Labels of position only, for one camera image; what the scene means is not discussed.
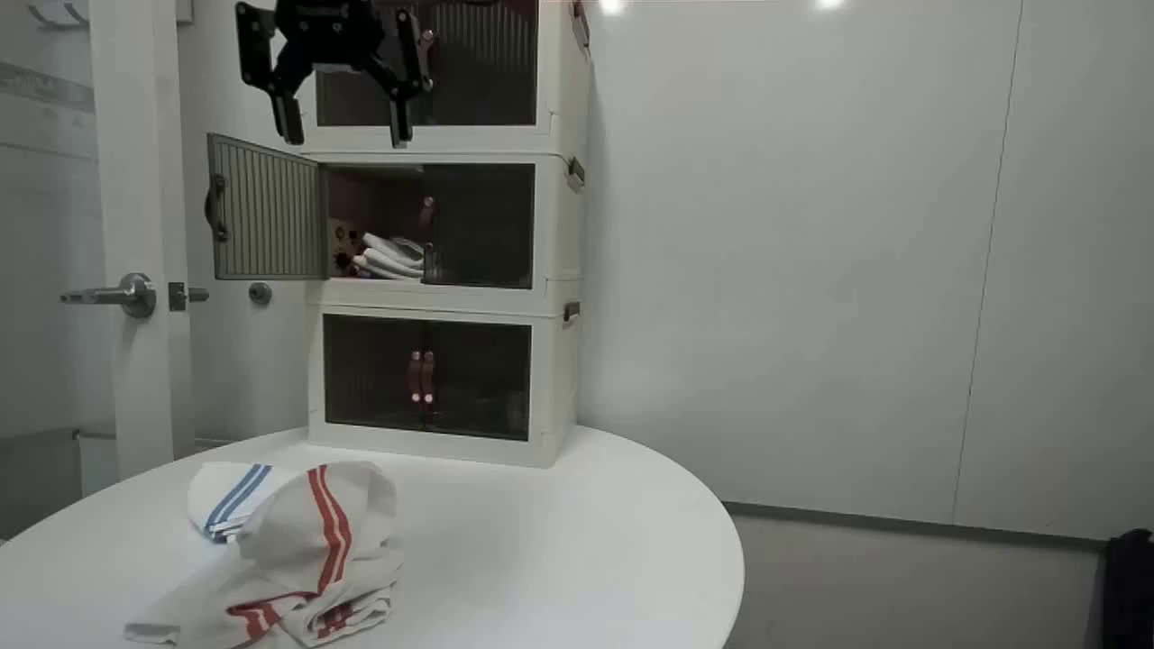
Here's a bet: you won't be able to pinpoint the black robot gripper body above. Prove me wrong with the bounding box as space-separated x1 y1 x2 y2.
236 0 434 96

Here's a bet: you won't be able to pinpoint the blue striped white towel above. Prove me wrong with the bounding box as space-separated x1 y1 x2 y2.
188 462 290 543

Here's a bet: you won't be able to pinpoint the open translucent cabinet door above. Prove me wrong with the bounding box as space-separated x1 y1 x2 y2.
203 134 324 281

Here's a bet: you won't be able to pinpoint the folded towels in cabinet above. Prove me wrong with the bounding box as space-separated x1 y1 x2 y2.
331 222 424 281

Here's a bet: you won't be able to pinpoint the white three-tier storage cabinet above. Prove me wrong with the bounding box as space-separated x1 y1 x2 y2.
307 0 592 465

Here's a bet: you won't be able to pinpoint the red striped white towel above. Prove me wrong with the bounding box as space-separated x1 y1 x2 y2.
124 462 405 649

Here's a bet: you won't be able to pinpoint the white door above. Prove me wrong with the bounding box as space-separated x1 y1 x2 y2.
90 0 190 474

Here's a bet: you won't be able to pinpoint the white round table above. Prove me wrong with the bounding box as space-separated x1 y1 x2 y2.
0 430 748 649

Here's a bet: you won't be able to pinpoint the silver door lever handle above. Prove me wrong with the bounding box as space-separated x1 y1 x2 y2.
64 272 154 322

